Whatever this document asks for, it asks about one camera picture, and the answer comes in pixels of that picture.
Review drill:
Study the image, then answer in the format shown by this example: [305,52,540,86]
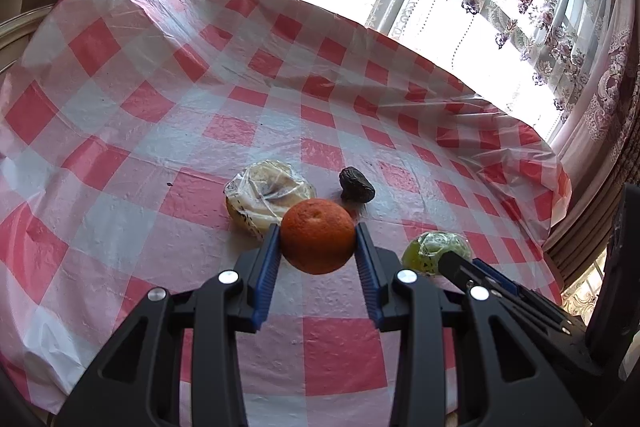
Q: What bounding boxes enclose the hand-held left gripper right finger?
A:
[353,221,586,427]

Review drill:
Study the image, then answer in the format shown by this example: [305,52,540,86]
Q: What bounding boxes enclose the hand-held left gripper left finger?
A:
[54,222,282,427]

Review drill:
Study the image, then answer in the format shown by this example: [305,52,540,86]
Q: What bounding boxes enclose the red white checkered tablecloth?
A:
[0,0,573,423]

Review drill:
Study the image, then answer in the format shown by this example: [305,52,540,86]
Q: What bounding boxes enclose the brown striped curtain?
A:
[542,157,640,293]

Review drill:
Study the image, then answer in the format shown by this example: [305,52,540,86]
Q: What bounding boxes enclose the plastic-wrapped beige fruit half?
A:
[223,161,317,244]

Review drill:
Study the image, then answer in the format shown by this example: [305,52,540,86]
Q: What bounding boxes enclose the dark wrinkled fruit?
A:
[338,167,376,204]

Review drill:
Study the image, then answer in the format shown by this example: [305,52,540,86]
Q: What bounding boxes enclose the orange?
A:
[280,198,357,275]

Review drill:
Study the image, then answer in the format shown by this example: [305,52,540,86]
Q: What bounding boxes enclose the plastic-wrapped green fruit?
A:
[401,231,473,278]

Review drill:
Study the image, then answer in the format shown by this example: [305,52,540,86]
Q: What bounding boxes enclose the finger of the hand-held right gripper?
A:
[437,249,502,296]
[471,258,577,334]

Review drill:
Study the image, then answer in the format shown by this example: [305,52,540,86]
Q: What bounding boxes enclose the pink embroidered curtain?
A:
[547,0,640,188]

